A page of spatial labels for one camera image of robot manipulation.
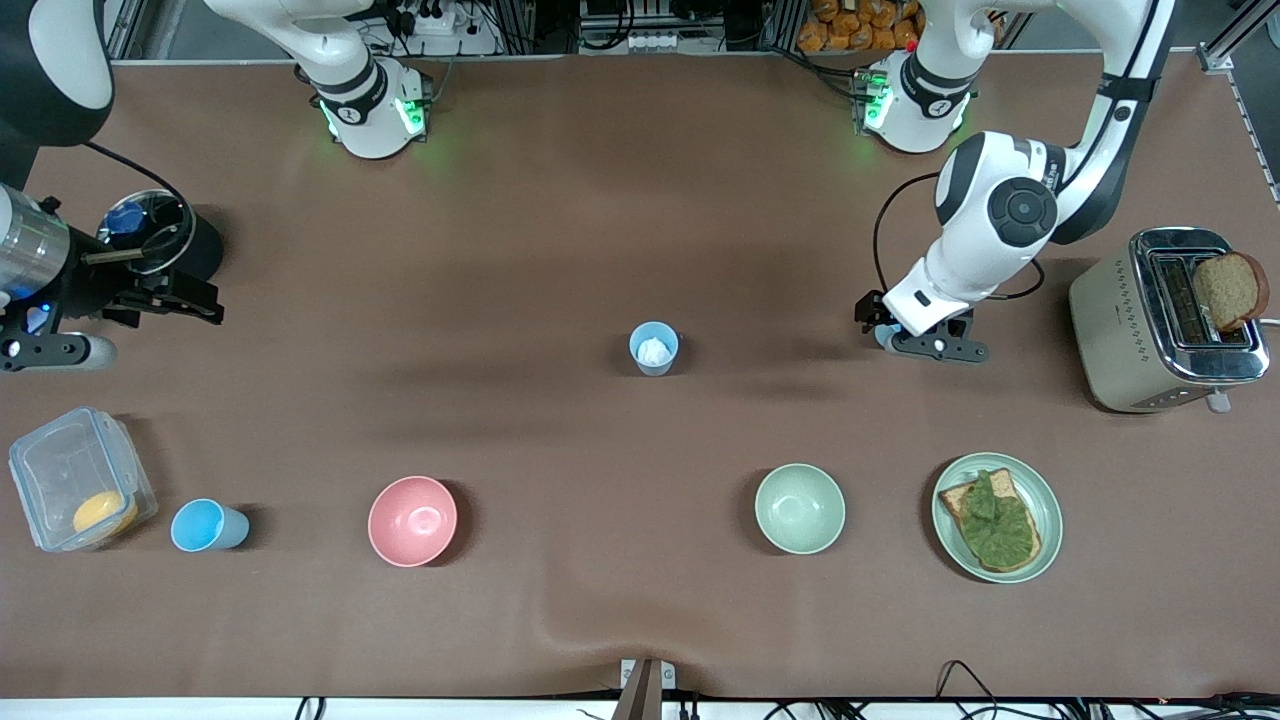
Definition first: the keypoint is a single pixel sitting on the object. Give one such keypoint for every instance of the brown table cover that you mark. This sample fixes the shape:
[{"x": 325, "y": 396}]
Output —
[{"x": 600, "y": 250}]

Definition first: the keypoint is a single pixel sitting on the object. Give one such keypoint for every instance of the brown bread slice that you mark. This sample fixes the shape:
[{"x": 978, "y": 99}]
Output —
[{"x": 1230, "y": 290}]

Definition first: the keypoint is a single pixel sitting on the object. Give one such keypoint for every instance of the toast slice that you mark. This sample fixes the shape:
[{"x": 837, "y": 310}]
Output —
[{"x": 955, "y": 498}]

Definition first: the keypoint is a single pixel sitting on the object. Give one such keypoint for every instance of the pale green bowl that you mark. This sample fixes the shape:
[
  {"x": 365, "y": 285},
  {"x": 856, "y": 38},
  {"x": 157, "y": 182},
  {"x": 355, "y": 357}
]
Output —
[{"x": 800, "y": 509}]

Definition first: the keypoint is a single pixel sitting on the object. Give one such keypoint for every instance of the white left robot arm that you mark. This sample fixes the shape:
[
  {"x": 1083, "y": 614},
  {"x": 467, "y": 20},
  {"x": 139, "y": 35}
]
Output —
[{"x": 1000, "y": 220}]

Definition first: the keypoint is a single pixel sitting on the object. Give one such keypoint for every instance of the white power strip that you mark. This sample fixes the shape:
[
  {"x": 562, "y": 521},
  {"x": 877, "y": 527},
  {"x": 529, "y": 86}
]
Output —
[{"x": 432, "y": 15}]

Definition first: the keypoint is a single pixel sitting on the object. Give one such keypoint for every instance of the blue cup with white bottom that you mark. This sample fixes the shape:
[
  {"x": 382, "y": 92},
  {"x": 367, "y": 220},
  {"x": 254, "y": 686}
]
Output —
[{"x": 654, "y": 350}]

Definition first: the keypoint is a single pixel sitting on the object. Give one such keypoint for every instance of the plain blue cup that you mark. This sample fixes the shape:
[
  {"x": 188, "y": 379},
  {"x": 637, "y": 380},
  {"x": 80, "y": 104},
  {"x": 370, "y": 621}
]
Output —
[
  {"x": 886, "y": 340},
  {"x": 205, "y": 526}
]

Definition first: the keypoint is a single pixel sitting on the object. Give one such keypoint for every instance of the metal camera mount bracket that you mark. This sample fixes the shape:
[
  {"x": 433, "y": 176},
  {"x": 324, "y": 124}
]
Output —
[{"x": 640, "y": 695}]

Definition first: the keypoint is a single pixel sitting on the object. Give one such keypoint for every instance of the beige and chrome toaster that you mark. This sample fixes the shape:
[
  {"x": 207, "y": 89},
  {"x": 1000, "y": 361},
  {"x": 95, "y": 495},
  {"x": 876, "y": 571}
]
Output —
[{"x": 1115, "y": 330}]

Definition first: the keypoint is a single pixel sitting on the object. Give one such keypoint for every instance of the clear plastic storage container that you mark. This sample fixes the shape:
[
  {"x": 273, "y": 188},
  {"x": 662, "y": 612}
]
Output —
[{"x": 60, "y": 470}]

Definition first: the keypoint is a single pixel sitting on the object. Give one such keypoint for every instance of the yellow round food piece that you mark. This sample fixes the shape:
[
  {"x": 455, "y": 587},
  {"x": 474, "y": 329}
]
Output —
[{"x": 104, "y": 512}]

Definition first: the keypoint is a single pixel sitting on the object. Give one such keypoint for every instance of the pink bowl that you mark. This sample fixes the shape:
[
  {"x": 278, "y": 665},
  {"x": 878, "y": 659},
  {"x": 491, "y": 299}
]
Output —
[{"x": 412, "y": 521}]

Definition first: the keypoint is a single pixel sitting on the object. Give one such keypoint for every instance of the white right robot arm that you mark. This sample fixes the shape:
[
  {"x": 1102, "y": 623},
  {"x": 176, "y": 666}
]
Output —
[{"x": 365, "y": 110}]

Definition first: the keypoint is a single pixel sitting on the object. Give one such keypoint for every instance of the bag of orange buns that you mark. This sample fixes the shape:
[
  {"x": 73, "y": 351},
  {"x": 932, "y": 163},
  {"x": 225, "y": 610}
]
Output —
[{"x": 850, "y": 25}]

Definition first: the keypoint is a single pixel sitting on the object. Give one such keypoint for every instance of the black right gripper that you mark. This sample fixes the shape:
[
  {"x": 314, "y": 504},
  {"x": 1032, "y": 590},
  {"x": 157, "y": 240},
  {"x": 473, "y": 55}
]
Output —
[{"x": 92, "y": 290}]

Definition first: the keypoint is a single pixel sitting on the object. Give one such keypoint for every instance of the green lettuce leaf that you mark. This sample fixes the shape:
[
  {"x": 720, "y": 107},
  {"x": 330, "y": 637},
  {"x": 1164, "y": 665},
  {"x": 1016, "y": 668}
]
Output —
[{"x": 998, "y": 525}]

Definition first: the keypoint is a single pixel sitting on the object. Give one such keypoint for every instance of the pale green plate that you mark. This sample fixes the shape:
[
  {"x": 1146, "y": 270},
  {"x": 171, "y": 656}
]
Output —
[{"x": 1045, "y": 505}]

